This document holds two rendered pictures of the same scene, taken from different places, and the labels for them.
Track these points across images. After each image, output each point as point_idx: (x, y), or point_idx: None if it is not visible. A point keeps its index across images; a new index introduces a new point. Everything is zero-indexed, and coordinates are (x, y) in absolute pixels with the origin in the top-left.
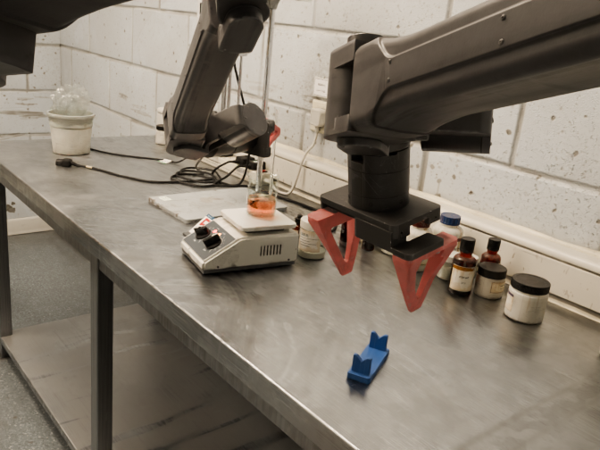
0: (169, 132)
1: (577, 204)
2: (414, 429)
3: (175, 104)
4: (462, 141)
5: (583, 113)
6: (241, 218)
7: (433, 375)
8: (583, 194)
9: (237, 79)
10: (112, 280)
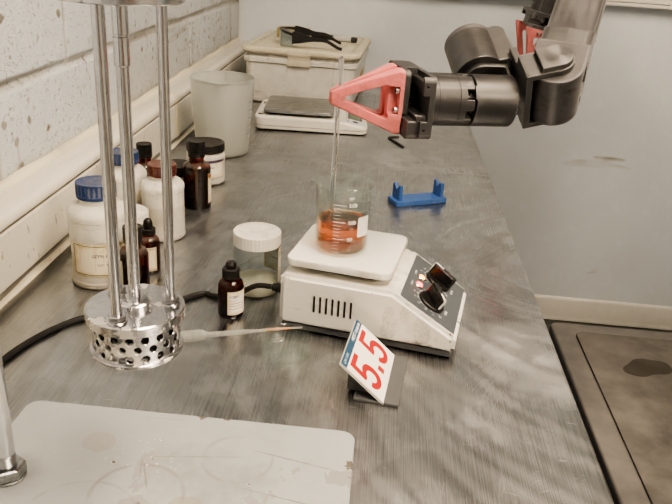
0: (584, 80)
1: (109, 69)
2: (444, 180)
3: (598, 29)
4: None
5: None
6: (383, 249)
7: (379, 186)
8: (109, 54)
9: None
10: None
